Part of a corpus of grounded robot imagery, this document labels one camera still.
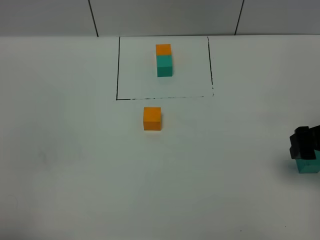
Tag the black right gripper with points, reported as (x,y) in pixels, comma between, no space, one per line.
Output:
(304,142)

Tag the teal template cube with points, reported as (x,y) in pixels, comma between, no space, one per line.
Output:
(164,65)

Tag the orange template cube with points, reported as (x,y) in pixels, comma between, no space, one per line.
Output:
(163,50)

